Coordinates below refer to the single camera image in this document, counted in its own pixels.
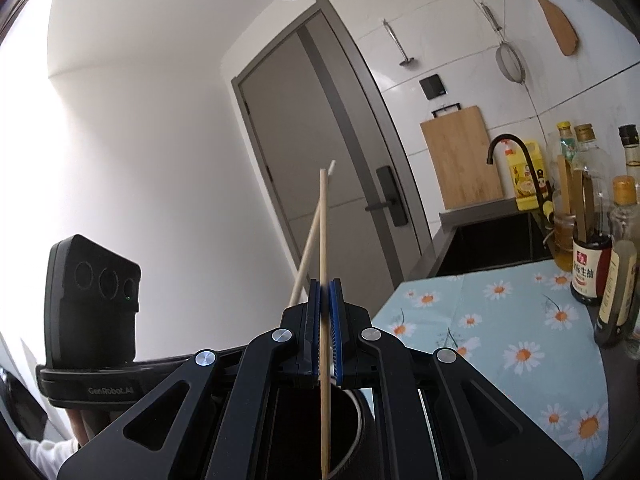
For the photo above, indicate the steel ladle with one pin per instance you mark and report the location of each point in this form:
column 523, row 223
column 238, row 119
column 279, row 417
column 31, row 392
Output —
column 397, row 42

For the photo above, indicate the black faucet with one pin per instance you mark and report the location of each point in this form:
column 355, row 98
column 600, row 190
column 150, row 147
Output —
column 505, row 139

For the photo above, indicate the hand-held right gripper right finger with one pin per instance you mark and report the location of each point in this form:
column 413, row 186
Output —
column 336, row 320

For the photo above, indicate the dark cap glass bottle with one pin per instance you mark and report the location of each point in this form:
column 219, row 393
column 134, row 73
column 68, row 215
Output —
column 631, row 147

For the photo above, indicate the red label soy sauce bottle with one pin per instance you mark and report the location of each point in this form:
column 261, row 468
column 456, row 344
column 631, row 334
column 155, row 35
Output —
column 592, row 270

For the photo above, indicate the black cylindrical chopstick holder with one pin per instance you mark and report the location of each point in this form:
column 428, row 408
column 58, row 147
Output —
column 362, row 425

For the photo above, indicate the light wooden chopstick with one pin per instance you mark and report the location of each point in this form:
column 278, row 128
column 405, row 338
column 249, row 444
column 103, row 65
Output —
column 313, row 230
column 324, row 235

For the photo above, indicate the wooden cutting board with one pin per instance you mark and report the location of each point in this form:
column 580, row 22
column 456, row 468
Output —
column 462, row 160

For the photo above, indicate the grey door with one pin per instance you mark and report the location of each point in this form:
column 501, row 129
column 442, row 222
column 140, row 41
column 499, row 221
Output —
column 320, row 150

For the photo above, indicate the steel mesh strainer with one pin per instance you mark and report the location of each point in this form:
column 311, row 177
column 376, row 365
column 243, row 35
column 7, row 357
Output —
column 511, row 62

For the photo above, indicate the daisy print blue tablecloth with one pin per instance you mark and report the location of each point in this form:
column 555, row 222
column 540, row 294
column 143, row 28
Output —
column 500, row 320

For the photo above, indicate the green label oil bottle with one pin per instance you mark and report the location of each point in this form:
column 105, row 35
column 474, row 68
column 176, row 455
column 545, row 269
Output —
column 566, row 142

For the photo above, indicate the wooden spatula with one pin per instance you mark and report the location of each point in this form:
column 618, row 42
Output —
column 557, row 25

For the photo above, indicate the person's left forearm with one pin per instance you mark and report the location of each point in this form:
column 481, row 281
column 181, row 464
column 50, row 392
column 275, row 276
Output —
column 47, row 457

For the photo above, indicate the yellow detergent bottle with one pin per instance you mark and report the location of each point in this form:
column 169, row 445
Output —
column 522, row 180

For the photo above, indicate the dark kitchen sink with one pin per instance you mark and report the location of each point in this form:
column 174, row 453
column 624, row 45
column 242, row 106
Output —
column 492, row 245

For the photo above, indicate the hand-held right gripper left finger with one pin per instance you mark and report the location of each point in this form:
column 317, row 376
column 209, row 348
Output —
column 314, row 320

